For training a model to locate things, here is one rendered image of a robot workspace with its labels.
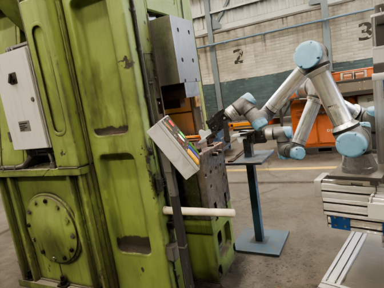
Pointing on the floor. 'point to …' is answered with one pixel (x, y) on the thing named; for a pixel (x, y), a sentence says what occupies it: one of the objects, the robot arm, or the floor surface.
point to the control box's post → (180, 228)
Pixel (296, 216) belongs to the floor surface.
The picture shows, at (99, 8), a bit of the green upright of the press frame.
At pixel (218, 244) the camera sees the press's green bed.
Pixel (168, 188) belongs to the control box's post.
